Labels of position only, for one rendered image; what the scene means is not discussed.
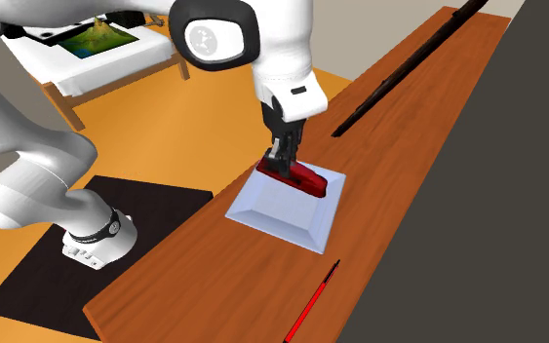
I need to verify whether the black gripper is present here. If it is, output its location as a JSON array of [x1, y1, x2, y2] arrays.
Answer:
[[260, 100, 308, 180]]

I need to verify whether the red stapler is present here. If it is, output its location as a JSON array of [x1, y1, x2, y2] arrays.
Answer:
[[255, 158, 329, 199]]

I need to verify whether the pale blue square plate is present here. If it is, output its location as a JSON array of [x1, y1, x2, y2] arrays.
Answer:
[[224, 161, 347, 255]]

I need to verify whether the black robot stand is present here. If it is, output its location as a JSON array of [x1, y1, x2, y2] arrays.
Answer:
[[0, 174, 215, 342]]

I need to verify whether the red pen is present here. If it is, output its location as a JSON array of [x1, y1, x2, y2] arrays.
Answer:
[[283, 258, 341, 343]]

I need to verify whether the long dark brown stick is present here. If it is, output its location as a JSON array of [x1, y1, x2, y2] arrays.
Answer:
[[331, 0, 490, 139]]

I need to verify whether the white bed with wooden frame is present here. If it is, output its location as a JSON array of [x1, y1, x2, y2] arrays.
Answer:
[[0, 14, 191, 133]]

